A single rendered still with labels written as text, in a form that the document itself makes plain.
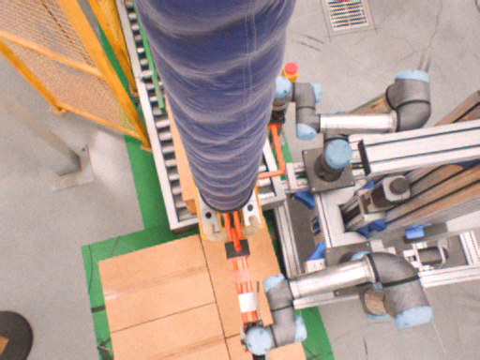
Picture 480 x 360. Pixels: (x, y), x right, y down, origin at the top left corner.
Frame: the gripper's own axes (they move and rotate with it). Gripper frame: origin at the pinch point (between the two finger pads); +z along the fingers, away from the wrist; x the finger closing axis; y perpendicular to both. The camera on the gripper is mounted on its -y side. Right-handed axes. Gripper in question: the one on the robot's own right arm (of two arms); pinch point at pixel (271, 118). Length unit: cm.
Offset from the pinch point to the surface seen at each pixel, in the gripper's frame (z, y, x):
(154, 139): 66, -27, -61
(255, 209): 10.3, 38.0, -14.3
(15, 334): 123, 68, -173
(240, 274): -2, 65, -27
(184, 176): 31, 11, -45
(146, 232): 126, 19, -84
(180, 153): 31, -2, -45
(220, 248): 71, 46, -33
